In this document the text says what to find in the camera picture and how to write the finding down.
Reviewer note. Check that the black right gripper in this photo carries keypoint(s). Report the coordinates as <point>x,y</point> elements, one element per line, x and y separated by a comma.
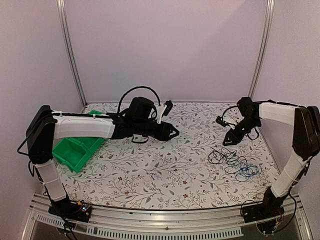
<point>236,140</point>

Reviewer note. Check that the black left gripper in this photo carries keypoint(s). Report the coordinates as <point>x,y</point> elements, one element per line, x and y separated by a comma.
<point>163,134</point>

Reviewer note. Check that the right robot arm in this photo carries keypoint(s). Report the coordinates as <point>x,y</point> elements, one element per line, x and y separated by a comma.
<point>292,135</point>

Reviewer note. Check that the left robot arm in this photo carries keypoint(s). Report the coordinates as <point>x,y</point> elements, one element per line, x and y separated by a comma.
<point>143,117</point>

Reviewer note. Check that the green plastic bin far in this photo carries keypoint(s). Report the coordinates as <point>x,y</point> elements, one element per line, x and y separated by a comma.
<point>96,113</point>

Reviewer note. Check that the green plastic bin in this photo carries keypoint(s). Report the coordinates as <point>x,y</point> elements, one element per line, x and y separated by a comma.
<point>75,152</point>
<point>96,113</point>

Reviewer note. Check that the green plastic bin near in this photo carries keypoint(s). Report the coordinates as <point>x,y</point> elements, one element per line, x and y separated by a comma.
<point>75,152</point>

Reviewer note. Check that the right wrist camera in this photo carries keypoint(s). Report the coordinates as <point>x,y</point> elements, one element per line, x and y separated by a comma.
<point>226,121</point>

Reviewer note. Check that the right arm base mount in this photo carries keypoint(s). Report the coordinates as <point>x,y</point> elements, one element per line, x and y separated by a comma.
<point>267,219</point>

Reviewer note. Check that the aluminium frame rear bottom rail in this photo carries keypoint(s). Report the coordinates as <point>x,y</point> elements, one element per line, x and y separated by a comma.
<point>174,101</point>

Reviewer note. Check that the aluminium front rail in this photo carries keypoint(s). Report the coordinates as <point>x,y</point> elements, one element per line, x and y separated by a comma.
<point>223,223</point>

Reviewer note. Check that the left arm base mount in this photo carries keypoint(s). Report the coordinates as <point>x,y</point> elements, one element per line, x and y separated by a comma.
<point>66,209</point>

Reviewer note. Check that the aluminium frame right rear post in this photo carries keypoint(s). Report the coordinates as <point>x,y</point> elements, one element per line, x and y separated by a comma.
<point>270,4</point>

